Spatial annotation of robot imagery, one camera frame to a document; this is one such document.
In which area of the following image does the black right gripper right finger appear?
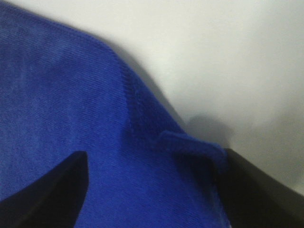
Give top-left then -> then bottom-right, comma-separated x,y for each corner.
219,149 -> 304,228

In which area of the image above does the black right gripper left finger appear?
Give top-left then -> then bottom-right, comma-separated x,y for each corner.
0,151 -> 88,228

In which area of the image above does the blue microfibre towel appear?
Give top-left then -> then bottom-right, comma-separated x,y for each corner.
0,2 -> 230,228

